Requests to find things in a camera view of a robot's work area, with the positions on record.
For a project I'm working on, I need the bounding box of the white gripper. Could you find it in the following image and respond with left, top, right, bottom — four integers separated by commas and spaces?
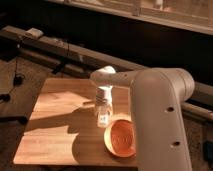
94, 86, 113, 116

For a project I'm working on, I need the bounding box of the clear plastic bottle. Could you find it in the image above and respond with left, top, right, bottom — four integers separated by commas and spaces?
97, 103, 109, 128

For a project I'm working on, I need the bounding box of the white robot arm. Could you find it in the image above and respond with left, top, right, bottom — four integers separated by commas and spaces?
90, 66, 195, 171

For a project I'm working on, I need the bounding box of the orange ceramic bowl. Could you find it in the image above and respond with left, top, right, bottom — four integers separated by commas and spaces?
104, 119, 136, 158

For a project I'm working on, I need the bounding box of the black cable with plug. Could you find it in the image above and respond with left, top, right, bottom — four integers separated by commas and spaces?
0, 37, 26, 103

